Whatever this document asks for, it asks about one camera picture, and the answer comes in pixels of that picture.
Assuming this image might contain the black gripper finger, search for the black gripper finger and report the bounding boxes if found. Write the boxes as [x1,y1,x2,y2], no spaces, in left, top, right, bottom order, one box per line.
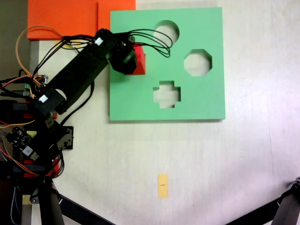
[109,50,138,75]

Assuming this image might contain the grey black tripod leg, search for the grey black tripod leg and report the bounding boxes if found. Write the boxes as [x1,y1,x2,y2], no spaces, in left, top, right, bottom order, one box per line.
[273,177,300,225]

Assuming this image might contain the thick black tripod leg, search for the thick black tripod leg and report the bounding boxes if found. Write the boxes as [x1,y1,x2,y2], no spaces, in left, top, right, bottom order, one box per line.
[29,180,65,225]

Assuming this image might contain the braided blue white cable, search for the braided blue white cable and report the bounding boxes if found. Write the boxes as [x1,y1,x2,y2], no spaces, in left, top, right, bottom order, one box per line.
[10,186,22,225]

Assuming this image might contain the large orange foam block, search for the large orange foam block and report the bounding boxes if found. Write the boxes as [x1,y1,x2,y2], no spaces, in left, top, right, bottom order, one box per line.
[27,0,99,40]

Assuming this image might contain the red square block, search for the red square block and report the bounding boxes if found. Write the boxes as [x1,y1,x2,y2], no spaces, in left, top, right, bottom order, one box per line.
[127,45,147,75]

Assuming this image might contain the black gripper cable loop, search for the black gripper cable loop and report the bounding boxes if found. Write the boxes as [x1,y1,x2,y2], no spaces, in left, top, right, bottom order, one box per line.
[127,29,173,58]

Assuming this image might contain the black arm motor cable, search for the black arm motor cable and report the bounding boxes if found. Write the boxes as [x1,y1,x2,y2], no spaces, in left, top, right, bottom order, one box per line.
[34,34,98,75]

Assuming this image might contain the thin orange wire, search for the thin orange wire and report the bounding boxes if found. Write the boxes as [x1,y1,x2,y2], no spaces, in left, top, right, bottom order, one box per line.
[15,25,64,79]

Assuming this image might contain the yellow tape with black mark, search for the yellow tape with black mark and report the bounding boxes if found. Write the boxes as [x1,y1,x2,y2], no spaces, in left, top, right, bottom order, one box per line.
[157,173,169,199]

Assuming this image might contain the red printed base bracket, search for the red printed base bracket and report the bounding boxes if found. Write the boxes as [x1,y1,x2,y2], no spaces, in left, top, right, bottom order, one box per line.
[23,158,59,177]
[22,100,58,120]

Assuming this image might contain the circuit board with green terminal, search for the circuit board with green terminal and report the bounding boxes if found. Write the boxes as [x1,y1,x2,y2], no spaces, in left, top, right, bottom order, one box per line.
[23,74,49,94]

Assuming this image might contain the black circuit board red LED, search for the black circuit board red LED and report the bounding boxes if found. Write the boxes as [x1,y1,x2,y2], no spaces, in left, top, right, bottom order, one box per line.
[6,126,40,161]

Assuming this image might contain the green shape sorter board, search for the green shape sorter board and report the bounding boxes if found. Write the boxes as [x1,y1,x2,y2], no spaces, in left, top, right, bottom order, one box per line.
[109,7,226,122]

